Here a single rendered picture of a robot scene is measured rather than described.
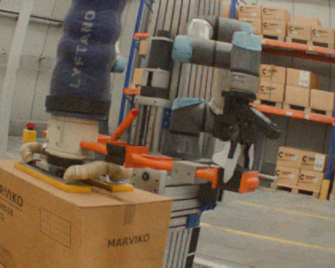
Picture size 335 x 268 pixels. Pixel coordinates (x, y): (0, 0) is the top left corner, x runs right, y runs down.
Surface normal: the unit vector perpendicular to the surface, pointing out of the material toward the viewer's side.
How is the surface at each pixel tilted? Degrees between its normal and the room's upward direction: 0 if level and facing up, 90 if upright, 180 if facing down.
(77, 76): 75
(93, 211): 90
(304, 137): 90
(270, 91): 91
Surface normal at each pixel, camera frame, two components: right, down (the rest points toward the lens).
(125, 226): 0.80, 0.14
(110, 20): 0.68, -0.11
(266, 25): -0.62, -0.06
